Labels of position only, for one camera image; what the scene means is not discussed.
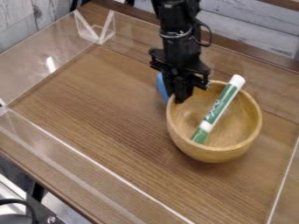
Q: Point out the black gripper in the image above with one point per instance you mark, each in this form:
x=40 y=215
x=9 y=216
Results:
x=177 y=61

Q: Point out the blue rectangular block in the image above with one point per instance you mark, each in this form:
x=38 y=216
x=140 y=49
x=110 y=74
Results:
x=160 y=87

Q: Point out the brown wooden bowl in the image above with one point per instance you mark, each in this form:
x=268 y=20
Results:
x=233 y=129

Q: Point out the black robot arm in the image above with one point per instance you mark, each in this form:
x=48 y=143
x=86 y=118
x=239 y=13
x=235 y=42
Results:
x=177 y=19

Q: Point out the green white Expo marker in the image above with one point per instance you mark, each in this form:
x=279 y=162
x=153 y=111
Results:
x=219 y=109

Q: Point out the clear acrylic corner bracket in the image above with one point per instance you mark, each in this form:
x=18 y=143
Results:
x=96 y=33

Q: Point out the black metal table frame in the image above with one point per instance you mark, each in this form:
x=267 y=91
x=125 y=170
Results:
x=36 y=214

